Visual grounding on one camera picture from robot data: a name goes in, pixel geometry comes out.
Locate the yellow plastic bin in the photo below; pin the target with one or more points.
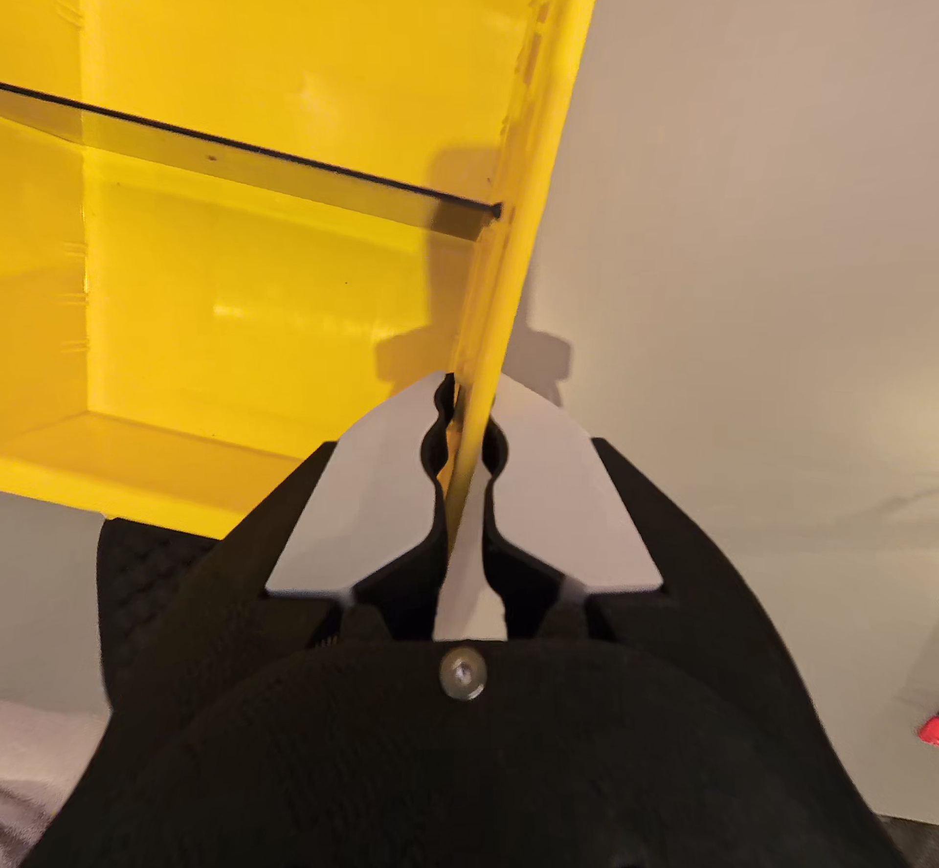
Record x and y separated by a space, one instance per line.
293 61

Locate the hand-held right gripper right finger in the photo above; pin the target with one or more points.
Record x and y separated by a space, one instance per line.
572 516

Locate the black textured pad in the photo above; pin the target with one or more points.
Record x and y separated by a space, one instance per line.
147 589

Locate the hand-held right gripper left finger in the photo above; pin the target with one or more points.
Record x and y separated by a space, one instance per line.
352 508

